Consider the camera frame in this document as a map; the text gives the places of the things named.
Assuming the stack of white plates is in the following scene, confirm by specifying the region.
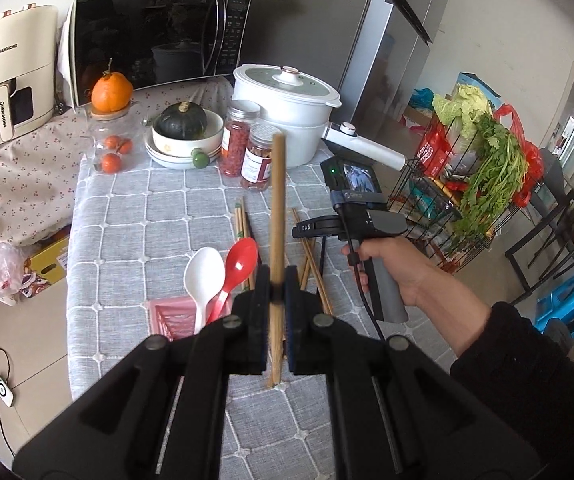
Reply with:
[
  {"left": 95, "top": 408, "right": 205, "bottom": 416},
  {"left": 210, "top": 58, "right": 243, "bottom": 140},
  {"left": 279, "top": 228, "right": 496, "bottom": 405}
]
[{"left": 144, "top": 137, "right": 222, "bottom": 170}]

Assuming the floral tablecloth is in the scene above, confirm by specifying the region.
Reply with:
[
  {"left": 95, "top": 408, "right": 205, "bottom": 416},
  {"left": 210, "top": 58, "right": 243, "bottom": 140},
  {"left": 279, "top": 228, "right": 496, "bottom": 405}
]
[{"left": 0, "top": 77, "right": 238, "bottom": 250}]

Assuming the white electric pot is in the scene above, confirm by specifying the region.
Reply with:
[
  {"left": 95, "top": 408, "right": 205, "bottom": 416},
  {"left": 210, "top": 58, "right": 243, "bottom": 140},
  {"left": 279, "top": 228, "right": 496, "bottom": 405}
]
[{"left": 231, "top": 63, "right": 408, "bottom": 171}]

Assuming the cream air fryer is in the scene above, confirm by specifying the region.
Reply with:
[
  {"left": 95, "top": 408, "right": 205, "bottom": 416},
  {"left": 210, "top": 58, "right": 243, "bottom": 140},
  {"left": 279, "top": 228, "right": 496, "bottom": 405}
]
[{"left": 0, "top": 4, "right": 60, "bottom": 148}]

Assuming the grey refrigerator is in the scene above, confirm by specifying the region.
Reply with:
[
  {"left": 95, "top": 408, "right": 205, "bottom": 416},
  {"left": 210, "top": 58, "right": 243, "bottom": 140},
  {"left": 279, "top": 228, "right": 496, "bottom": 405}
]
[{"left": 337, "top": 0, "right": 461, "bottom": 127}]

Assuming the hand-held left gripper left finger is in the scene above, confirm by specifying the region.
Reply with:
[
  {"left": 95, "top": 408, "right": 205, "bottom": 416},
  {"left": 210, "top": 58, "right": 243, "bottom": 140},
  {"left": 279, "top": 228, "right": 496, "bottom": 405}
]
[{"left": 12, "top": 265, "right": 272, "bottom": 480}]

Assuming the person's right hand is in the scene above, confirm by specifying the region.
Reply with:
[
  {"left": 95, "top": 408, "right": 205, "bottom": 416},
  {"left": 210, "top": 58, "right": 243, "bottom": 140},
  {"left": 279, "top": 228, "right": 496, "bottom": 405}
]
[{"left": 341, "top": 236, "right": 442, "bottom": 309}]

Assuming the red plastic bag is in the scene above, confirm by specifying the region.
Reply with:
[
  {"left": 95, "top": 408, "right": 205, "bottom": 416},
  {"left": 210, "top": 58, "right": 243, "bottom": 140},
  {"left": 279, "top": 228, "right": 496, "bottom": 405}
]
[{"left": 494, "top": 104, "right": 546, "bottom": 209}]

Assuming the red-labelled jar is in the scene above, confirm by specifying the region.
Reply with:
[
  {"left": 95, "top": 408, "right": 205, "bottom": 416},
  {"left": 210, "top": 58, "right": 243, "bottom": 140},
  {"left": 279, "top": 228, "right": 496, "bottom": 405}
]
[{"left": 240, "top": 126, "right": 280, "bottom": 194}]

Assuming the white pot lid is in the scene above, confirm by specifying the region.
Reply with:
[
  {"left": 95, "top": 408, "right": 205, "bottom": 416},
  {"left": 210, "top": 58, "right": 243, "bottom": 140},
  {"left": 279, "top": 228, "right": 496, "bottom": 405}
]
[{"left": 232, "top": 63, "right": 342, "bottom": 111}]

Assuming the white plastic spoon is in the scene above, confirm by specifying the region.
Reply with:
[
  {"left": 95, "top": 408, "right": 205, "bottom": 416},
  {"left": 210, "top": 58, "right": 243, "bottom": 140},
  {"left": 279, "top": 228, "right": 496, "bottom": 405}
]
[{"left": 184, "top": 246, "right": 226, "bottom": 334}]

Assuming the large orange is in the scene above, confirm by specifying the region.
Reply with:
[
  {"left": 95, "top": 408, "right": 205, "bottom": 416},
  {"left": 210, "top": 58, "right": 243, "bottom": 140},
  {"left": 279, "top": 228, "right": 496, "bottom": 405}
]
[{"left": 91, "top": 57, "right": 134, "bottom": 114}]

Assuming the blue cardboard box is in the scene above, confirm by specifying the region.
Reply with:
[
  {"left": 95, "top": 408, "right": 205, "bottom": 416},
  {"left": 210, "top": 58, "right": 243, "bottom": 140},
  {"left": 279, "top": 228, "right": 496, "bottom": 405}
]
[{"left": 454, "top": 72, "right": 502, "bottom": 102}]

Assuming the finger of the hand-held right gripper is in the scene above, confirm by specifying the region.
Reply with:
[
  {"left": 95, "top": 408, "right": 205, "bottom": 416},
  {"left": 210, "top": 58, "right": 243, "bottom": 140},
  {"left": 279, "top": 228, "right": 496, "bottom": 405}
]
[{"left": 291, "top": 214, "right": 346, "bottom": 240}]

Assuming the black microwave oven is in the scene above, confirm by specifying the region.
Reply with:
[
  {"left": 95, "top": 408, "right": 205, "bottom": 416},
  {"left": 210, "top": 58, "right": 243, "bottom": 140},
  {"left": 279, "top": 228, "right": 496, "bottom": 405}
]
[{"left": 68, "top": 0, "right": 252, "bottom": 109}]

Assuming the white printed plastic bag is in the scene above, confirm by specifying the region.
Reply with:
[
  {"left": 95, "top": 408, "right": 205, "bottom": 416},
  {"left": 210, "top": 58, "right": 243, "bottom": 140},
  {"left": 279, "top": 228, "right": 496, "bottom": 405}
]
[{"left": 0, "top": 240, "right": 34, "bottom": 307}]

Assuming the bunch of green herbs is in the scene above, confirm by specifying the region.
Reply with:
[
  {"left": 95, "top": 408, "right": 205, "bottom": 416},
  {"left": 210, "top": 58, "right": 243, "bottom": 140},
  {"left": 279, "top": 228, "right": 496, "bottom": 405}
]
[{"left": 453, "top": 115, "right": 528, "bottom": 247}]

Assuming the blue plastic bag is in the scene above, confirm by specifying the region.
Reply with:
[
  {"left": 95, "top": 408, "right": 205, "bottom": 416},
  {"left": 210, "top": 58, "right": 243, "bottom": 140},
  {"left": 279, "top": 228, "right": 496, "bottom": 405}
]
[{"left": 409, "top": 88, "right": 436, "bottom": 111}]

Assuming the napa cabbage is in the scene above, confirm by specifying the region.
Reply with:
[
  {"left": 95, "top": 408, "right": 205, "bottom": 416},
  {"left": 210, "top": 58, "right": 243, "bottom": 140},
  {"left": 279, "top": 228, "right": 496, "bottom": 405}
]
[{"left": 432, "top": 85, "right": 496, "bottom": 141}]

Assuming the red plastic spoon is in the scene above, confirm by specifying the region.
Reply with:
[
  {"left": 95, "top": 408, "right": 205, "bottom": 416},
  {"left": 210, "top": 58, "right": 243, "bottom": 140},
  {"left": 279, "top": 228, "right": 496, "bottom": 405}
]
[{"left": 205, "top": 237, "right": 260, "bottom": 326}]

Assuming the person's right forearm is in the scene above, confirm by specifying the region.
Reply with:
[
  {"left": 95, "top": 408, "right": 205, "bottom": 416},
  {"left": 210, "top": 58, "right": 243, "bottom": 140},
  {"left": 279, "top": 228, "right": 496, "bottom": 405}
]
[{"left": 414, "top": 270, "right": 574, "bottom": 480}]

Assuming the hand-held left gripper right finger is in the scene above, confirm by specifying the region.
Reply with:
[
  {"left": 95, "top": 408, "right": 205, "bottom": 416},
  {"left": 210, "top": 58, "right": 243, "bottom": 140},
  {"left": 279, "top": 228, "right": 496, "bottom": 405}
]
[{"left": 284, "top": 265, "right": 542, "bottom": 480}]

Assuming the white device on floor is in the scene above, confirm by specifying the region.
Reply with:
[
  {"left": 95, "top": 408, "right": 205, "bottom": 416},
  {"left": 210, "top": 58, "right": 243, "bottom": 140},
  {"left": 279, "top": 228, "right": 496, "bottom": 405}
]
[{"left": 0, "top": 373, "right": 16, "bottom": 409}]

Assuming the blue plastic stool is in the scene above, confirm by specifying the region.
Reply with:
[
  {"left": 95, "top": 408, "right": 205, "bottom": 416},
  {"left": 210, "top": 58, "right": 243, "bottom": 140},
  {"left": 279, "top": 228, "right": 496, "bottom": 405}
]
[{"left": 534, "top": 272, "right": 574, "bottom": 337}]

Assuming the black wire rack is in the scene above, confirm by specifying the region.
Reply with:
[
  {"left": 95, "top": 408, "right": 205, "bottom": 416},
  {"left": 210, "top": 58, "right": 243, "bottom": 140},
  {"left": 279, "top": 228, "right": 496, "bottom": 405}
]
[{"left": 386, "top": 105, "right": 532, "bottom": 274}]

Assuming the jar of red berries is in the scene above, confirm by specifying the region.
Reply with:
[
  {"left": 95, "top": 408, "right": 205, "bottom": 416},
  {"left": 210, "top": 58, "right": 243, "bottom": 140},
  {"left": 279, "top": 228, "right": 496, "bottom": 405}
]
[{"left": 219, "top": 100, "right": 262, "bottom": 178}]

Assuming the pink plastic utensil holder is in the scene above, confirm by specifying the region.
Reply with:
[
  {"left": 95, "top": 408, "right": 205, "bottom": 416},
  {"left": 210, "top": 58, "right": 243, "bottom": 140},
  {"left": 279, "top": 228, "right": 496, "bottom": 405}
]
[{"left": 149, "top": 296, "right": 238, "bottom": 344}]

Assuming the yellow cardboard box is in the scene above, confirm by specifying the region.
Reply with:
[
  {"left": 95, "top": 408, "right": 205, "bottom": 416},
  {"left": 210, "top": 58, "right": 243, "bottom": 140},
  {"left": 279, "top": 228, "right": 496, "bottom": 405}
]
[{"left": 23, "top": 232, "right": 73, "bottom": 299}]

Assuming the grey checked tablecloth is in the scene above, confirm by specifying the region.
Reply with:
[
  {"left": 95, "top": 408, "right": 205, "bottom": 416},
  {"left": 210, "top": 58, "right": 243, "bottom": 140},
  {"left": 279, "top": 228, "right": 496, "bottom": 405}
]
[{"left": 66, "top": 152, "right": 462, "bottom": 480}]

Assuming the dark green pumpkin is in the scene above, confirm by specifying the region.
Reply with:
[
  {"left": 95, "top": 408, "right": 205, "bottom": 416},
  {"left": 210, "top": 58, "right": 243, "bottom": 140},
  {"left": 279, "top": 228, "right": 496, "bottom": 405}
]
[{"left": 159, "top": 101, "right": 210, "bottom": 140}]

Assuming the glass jar with wooden lid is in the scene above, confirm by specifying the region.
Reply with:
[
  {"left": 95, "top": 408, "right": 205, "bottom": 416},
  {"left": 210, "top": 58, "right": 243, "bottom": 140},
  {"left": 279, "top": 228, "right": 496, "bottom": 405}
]
[{"left": 89, "top": 102, "right": 140, "bottom": 175}]

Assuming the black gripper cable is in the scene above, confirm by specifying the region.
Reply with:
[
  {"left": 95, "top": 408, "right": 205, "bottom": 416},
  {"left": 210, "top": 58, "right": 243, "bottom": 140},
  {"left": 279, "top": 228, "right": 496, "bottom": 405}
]
[{"left": 339, "top": 202, "right": 388, "bottom": 343}]

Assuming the red snack package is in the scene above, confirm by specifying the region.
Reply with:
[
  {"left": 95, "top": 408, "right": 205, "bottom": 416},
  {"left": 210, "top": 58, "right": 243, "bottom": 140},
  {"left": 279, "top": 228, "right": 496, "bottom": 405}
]
[{"left": 413, "top": 115, "right": 456, "bottom": 179}]

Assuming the black chair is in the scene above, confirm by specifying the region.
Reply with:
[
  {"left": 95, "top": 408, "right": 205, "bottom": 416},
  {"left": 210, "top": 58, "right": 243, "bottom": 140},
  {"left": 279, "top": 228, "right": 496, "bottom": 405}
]
[{"left": 504, "top": 147, "right": 574, "bottom": 307}]

